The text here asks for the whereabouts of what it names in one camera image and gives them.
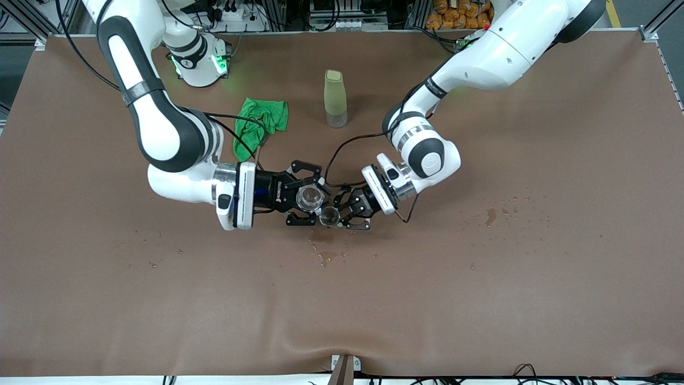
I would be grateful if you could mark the brown table mat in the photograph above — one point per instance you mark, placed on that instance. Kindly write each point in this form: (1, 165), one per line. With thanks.
(374, 310)

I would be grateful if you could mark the olive green bottle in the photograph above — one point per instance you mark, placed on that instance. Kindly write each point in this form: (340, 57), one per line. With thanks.
(335, 96)

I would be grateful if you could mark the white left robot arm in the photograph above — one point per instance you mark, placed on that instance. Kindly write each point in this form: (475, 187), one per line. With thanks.
(502, 53)

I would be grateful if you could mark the green cloth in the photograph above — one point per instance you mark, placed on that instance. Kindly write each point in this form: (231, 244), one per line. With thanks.
(270, 115)

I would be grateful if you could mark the pile of orange items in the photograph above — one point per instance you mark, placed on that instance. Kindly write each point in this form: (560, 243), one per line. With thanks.
(443, 18)

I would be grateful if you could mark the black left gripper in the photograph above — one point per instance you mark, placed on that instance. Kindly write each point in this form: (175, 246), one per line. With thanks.
(359, 202)

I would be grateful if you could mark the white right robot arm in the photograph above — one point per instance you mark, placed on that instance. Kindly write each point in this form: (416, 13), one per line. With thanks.
(160, 128)

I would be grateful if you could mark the metal table edge bracket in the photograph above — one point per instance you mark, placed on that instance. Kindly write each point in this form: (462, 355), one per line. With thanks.
(344, 371)

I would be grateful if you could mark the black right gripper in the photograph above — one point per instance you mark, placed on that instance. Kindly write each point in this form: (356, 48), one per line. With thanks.
(273, 192)

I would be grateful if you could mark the brown liquid puddle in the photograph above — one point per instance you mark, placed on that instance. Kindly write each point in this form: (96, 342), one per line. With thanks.
(326, 255)

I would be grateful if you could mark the white power strip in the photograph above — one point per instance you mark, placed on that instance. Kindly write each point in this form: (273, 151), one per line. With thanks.
(235, 16)

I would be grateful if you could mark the clear glass measuring cup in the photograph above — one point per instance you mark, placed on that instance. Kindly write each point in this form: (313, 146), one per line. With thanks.
(310, 199)

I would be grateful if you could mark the clear glass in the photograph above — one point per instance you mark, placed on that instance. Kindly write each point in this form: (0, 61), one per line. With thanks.
(329, 216)

